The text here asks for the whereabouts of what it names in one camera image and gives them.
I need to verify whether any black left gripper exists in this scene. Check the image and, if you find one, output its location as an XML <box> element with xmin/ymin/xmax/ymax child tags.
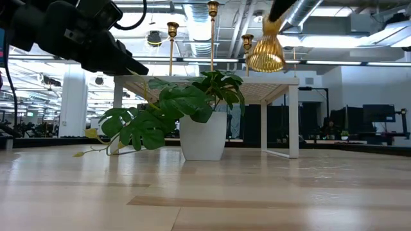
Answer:
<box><xmin>0</xmin><ymin>0</ymin><xmax>150</xmax><ymax>77</ymax></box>

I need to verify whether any amber ribbed glass candle holder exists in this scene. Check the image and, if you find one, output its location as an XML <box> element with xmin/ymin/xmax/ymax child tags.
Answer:
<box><xmin>246</xmin><ymin>15</ymin><xmax>286</xmax><ymax>74</ymax></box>

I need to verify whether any short thin gold candlestick holder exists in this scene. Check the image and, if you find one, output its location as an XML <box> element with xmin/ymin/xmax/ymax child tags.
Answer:
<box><xmin>166</xmin><ymin>21</ymin><xmax>180</xmax><ymax>77</ymax></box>

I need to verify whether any tall gold candlestick holder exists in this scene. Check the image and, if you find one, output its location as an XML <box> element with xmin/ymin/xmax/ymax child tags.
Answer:
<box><xmin>206</xmin><ymin>0</ymin><xmax>220</xmax><ymax>73</ymax></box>

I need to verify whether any white building column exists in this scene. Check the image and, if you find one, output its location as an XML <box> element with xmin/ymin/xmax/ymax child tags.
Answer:
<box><xmin>58</xmin><ymin>65</ymin><xmax>89</xmax><ymax>139</ymax></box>

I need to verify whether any green artificial leafy plant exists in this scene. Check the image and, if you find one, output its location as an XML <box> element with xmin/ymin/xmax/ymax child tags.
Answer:
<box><xmin>72</xmin><ymin>69</ymin><xmax>246</xmax><ymax>158</ymax></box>

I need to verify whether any white plant pot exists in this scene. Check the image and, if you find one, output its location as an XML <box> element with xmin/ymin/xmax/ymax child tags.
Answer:
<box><xmin>179</xmin><ymin>110</ymin><xmax>228</xmax><ymax>162</ymax></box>

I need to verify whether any computer monitor with blue screen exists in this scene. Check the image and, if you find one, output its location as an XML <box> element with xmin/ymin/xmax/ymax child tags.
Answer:
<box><xmin>0</xmin><ymin>28</ymin><xmax>6</xmax><ymax>69</ymax></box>

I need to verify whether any black background desk monitor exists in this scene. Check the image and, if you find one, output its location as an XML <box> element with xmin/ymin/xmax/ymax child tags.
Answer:
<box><xmin>362</xmin><ymin>103</ymin><xmax>397</xmax><ymax>123</ymax></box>

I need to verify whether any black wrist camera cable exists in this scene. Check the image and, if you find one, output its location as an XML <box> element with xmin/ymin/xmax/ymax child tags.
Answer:
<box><xmin>112</xmin><ymin>0</ymin><xmax>148</xmax><ymax>31</ymax></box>

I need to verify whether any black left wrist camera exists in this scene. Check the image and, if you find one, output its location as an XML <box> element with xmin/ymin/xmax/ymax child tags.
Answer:
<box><xmin>75</xmin><ymin>0</ymin><xmax>124</xmax><ymax>31</ymax></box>

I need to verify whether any silver ceiling air duct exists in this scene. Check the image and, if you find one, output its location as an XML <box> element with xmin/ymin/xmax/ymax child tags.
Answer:
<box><xmin>183</xmin><ymin>2</ymin><xmax>223</xmax><ymax>58</ymax></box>

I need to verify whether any black hanging cable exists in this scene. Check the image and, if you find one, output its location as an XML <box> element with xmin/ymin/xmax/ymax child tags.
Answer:
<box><xmin>2</xmin><ymin>31</ymin><xmax>19</xmax><ymax>131</ymax></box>

